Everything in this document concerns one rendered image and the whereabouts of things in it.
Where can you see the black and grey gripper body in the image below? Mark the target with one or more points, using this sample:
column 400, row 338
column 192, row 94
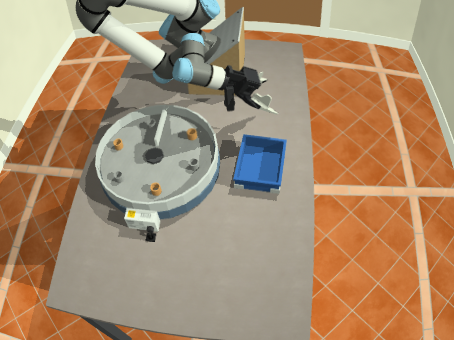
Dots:
column 242, row 84

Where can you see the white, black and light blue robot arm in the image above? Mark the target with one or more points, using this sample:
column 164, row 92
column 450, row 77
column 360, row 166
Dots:
column 193, row 70

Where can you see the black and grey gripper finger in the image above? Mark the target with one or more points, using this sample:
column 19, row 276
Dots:
column 262, row 80
column 259, row 102

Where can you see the grey round turntable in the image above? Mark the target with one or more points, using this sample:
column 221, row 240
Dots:
column 143, row 166

